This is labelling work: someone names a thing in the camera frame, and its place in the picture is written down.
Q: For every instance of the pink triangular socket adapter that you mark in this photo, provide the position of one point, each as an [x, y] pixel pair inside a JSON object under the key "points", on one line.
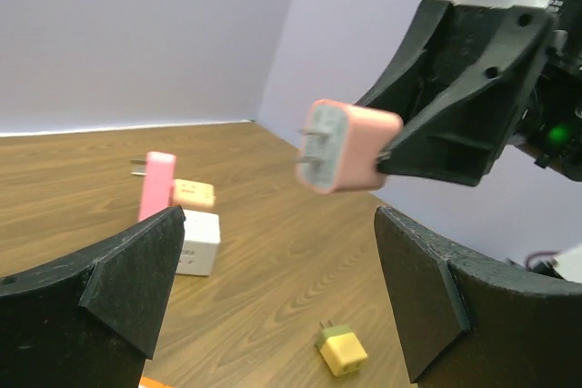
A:
{"points": [[158, 170]]}

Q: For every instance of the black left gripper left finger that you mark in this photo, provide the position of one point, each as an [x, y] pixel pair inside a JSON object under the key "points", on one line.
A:
{"points": [[91, 318]]}

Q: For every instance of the white cube socket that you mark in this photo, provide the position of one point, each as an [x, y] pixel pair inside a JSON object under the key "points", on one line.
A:
{"points": [[201, 242]]}

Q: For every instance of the yellow green cube socket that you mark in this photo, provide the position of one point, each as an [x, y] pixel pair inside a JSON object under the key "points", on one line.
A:
{"points": [[340, 349]]}

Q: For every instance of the pink cube socket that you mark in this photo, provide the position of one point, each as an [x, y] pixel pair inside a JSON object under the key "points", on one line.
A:
{"points": [[340, 145]]}

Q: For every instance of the orange power strip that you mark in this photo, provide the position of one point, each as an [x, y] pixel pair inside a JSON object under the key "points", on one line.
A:
{"points": [[146, 382]]}

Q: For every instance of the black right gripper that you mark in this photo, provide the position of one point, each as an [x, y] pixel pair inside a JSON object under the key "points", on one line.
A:
{"points": [[485, 70]]}

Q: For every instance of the beige dragon cube socket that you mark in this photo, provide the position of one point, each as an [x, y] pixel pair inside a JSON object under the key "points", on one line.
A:
{"points": [[193, 195]]}

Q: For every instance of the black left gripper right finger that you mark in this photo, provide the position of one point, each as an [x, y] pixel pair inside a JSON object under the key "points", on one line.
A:
{"points": [[467, 320]]}

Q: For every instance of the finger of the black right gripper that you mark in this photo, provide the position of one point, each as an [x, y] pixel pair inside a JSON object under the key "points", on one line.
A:
{"points": [[396, 86]]}

